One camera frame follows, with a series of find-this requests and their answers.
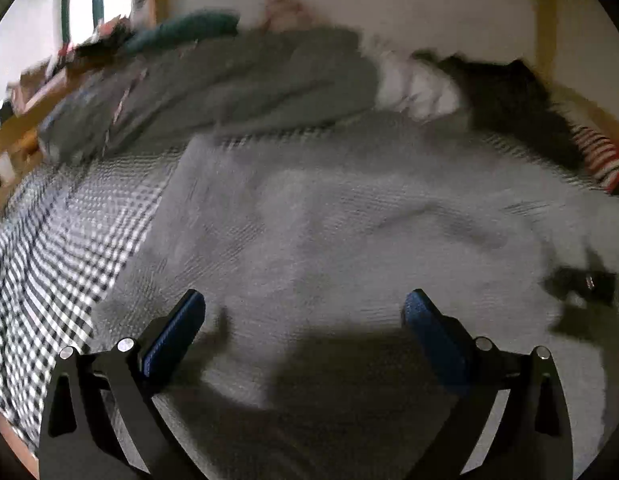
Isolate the black white checked bed sheet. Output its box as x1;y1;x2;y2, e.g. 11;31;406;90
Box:
0;125;230;441

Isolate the grey knit sweater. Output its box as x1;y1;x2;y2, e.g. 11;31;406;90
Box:
92;110;619;480

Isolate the red white striped cloth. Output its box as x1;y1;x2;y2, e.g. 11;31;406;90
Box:
572;125;619;196

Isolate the pink plush toy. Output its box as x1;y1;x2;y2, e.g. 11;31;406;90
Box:
259;0;315;33

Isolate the wooden bed frame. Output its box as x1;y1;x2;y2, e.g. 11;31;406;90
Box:
0;0;619;480

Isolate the colourful clutter pile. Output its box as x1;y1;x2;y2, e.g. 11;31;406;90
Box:
54;12;137;63

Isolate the black cloth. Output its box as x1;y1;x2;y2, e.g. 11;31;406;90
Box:
414;50;585;171

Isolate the teal garment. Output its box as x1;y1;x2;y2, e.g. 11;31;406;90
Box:
124;9;240;56

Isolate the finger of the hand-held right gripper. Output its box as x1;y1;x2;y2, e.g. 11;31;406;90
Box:
545;267;619;309

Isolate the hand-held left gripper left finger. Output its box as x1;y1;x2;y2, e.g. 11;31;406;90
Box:
39;289;206;480

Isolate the dark grey garment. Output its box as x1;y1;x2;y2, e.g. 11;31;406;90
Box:
36;25;380;166

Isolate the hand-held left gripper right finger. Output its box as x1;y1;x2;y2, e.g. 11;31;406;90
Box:
402;289;573;480

